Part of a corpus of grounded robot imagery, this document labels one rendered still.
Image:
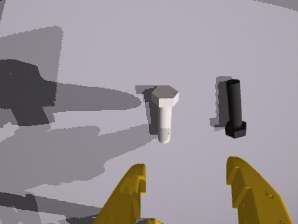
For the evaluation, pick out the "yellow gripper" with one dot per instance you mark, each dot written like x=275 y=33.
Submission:
x=257 y=202

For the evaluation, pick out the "black hex-head bolt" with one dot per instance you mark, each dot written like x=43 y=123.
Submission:
x=235 y=127

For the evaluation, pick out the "grey hex bolt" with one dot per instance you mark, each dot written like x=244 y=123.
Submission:
x=165 y=98

